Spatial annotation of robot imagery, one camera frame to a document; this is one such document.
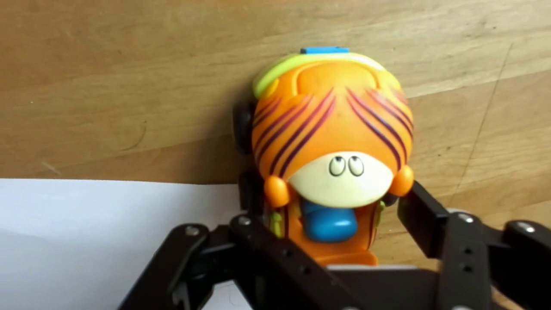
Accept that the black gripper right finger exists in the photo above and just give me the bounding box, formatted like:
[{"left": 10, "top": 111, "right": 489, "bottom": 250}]
[{"left": 396, "top": 180, "right": 551, "bottom": 310}]

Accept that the white paper sheet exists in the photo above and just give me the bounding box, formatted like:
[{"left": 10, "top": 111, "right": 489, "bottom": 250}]
[{"left": 0, "top": 178, "right": 254, "bottom": 310}]

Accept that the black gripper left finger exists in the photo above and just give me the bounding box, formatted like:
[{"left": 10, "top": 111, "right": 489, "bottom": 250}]
[{"left": 117, "top": 178, "right": 370, "bottom": 310}]

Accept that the orange striped toy car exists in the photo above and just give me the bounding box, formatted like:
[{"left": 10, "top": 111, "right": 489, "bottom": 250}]
[{"left": 230, "top": 45, "right": 416, "bottom": 269}]

